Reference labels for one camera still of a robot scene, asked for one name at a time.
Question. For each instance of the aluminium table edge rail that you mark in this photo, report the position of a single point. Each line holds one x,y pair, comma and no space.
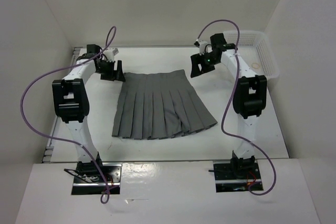
63,107

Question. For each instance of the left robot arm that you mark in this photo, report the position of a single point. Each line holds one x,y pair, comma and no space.
83,69

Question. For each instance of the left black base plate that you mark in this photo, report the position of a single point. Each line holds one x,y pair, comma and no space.
92,183

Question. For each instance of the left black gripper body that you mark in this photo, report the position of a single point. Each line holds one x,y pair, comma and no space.
106,67

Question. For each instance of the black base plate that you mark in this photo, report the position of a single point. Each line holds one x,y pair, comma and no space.
228,180
92,183

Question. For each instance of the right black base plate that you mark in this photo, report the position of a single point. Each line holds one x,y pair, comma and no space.
228,180

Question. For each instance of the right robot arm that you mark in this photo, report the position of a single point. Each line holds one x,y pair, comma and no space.
248,97

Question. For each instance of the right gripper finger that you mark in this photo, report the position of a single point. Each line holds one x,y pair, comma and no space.
207,68
195,61

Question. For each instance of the white plastic basket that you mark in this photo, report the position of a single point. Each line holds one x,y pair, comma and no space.
253,46

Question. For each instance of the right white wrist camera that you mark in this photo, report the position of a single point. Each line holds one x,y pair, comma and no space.
202,46

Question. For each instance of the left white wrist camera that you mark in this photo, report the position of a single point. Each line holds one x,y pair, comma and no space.
109,54

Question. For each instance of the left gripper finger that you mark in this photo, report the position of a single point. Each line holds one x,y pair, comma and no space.
107,74
119,76

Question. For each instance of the grey pleated skirt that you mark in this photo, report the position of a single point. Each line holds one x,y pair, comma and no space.
158,106

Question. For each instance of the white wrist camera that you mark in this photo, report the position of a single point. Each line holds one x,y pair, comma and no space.
109,54
202,46

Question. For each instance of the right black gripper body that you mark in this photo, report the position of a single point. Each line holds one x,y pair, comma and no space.
209,60

